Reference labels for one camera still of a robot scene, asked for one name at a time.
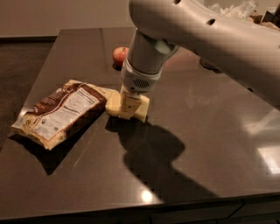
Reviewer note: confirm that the yellow sponge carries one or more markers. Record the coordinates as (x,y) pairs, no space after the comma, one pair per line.
(122,106)

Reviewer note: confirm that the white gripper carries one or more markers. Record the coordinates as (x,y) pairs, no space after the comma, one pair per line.
(139,79)

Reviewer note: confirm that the brown and cream snack bag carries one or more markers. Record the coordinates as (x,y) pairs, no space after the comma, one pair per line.
(61,114)

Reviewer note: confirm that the red apple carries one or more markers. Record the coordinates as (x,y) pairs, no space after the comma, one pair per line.
(119,55)

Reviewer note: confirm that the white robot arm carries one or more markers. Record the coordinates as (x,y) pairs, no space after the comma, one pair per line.
(246,52)

